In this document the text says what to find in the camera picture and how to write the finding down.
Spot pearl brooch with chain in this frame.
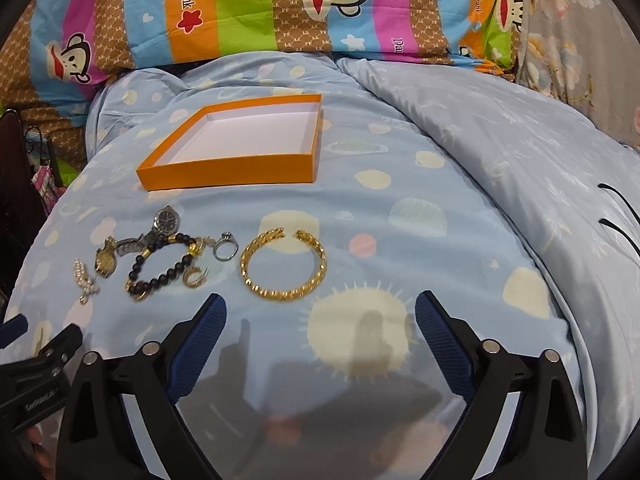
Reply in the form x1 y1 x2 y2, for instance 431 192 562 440
73 259 100 304

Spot black bead bracelet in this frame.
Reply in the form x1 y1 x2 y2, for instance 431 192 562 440
124 232 199 302

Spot small gold watch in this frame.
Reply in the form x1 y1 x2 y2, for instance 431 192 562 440
94 236 117 278

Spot silver wrist watch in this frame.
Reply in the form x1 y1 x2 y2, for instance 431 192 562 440
116 206 180 257

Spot silver gemstone ring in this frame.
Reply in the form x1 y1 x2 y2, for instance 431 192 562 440
212 231 240 262

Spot gold chain bangle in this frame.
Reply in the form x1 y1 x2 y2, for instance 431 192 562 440
240 226 328 302

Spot person's hand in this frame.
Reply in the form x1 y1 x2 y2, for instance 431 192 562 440
25 426 55 480

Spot dark bedside furniture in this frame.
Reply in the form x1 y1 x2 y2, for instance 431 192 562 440
0 110 46 299

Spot pink patterned bag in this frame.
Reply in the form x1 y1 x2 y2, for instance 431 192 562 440
32 165 66 216

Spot orange shallow cardboard box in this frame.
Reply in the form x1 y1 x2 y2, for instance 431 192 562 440
137 94 322 191

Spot colourful striped monkey pillow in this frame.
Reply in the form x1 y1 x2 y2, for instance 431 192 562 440
1 0 524 168

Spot grey floral bedsheet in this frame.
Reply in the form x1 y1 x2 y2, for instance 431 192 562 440
518 0 639 150

